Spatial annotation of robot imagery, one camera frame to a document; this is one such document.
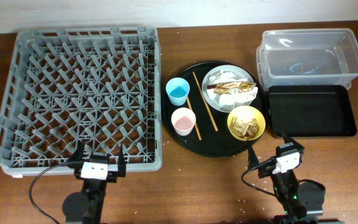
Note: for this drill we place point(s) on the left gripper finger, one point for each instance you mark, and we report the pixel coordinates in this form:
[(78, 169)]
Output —
[(78, 154), (121, 164)]

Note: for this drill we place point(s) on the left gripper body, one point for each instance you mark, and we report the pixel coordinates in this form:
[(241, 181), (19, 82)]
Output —
[(111, 176)]

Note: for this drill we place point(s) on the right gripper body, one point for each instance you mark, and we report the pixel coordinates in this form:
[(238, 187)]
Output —
[(266, 169)]

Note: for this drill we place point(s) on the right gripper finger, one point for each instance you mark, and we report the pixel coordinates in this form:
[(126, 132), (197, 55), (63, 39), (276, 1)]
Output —
[(287, 139), (252, 158)]

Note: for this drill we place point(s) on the food scraps and rice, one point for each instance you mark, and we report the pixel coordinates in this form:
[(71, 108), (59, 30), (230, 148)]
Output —
[(244, 128)]

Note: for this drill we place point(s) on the yellow bowl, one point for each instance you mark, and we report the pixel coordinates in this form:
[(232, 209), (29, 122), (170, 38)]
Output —
[(244, 112)]

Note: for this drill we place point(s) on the white paper waste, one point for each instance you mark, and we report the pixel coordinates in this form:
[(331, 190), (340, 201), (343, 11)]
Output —
[(232, 100)]

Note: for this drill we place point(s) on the grey round plate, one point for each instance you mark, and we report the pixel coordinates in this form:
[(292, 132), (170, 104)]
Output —
[(230, 68)]

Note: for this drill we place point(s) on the brown food wrapper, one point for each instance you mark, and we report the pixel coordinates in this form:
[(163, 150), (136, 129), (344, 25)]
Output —
[(231, 87)]

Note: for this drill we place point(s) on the pink plastic cup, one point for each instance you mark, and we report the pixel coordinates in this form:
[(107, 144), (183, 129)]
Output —
[(183, 121)]

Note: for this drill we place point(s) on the wooden chopstick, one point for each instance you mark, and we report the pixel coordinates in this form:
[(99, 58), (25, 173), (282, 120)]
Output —
[(205, 103), (196, 126)]

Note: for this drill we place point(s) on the light blue plastic cup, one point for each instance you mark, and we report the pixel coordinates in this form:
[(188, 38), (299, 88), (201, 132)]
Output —
[(177, 90)]

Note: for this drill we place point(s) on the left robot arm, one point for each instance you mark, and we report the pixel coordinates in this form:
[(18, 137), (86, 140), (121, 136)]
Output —
[(86, 205)]

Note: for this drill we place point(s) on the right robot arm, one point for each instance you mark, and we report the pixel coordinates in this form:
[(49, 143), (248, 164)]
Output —
[(302, 200)]

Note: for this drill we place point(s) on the grey plastic dishwasher rack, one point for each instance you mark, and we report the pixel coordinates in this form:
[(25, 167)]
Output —
[(100, 87)]

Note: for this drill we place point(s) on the clear plastic waste bin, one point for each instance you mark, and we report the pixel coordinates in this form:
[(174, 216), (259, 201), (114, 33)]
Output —
[(307, 57)]

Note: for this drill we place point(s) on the black rectangular tray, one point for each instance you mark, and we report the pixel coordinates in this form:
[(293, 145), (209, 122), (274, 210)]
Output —
[(311, 111)]

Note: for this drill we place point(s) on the round black serving tray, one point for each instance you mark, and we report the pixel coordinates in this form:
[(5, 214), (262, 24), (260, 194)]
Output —
[(213, 138)]

